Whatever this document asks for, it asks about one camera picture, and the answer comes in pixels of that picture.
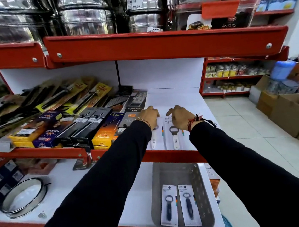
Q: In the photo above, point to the medium steel container stack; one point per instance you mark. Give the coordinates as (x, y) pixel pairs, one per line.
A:
(86, 21)

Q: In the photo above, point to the person's right hand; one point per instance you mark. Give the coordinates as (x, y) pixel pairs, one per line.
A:
(182, 117)

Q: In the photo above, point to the white peeler card pack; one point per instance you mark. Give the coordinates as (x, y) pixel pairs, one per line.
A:
(157, 138)

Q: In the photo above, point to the red shelf rack with goods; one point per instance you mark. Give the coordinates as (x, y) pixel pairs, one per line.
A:
(229, 78)

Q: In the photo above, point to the dark hanging shelf tag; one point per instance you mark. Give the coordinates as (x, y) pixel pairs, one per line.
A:
(80, 162)

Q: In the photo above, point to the red metal shelf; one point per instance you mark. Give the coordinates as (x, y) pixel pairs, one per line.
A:
(164, 45)
(8, 56)

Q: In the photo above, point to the blue round plastic basket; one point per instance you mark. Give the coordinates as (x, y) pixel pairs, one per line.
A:
(228, 224)

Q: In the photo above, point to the orange product box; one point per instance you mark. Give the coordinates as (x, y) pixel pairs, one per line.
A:
(41, 166)

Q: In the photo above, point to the small brown cardboard box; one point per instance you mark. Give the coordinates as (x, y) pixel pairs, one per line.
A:
(265, 103)

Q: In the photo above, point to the large steel container stack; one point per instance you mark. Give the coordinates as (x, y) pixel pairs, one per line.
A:
(10, 24)

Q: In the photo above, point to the pile of yellow lighter packs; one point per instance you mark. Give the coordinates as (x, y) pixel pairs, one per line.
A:
(47, 99)

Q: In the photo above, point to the orange blue lighter box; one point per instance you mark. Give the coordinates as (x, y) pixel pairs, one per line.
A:
(107, 132)

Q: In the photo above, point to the person's left hand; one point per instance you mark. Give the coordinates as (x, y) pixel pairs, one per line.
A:
(146, 116)

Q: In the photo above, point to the stack of small product boxes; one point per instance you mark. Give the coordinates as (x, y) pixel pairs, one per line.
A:
(213, 177)

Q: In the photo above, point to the white bottle opener card pack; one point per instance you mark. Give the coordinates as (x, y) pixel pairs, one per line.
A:
(175, 138)

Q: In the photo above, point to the clear price tag holder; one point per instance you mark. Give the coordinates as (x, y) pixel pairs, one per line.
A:
(2, 146)

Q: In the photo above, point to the grey perforated plastic tray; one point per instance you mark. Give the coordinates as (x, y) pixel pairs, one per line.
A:
(195, 175)

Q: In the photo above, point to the stack of dark blue boxes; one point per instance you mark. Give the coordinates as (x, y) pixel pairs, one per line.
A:
(3, 180)

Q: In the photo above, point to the red edged white shelf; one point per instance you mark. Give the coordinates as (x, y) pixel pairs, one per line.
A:
(169, 97)
(67, 180)

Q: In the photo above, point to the black lighter box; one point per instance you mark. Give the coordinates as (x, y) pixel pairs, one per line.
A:
(90, 131)
(75, 128)

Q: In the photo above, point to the person's left forearm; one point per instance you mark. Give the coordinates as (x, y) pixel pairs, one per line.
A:
(101, 191)

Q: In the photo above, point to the flat steel grater pack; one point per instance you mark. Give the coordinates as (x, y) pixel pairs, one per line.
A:
(116, 100)

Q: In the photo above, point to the round steel sieve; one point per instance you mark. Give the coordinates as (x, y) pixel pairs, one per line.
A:
(23, 198)

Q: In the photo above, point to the black bottle opener card pack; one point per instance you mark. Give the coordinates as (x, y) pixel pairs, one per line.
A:
(190, 207)
(168, 206)

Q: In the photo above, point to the person's left thumb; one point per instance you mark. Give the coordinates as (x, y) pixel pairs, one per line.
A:
(156, 113)

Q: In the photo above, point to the small steel container stack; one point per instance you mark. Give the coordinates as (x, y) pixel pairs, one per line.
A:
(144, 4)

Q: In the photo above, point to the large brown cardboard box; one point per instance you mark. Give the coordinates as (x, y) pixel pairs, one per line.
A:
(290, 114)

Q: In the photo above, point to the grey grater pack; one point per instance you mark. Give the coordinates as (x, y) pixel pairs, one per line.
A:
(138, 100)

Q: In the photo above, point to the red lid plastic container set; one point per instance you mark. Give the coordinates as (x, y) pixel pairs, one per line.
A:
(224, 9)

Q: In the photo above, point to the blue water jug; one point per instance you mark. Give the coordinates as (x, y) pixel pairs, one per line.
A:
(282, 74)

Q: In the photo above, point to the yellow blue lighter box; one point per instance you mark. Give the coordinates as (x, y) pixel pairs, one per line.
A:
(34, 129)

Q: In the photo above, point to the person's right thumb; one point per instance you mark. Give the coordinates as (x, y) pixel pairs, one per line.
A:
(170, 112)

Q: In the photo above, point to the person's right forearm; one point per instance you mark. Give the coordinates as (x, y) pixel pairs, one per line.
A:
(247, 182)

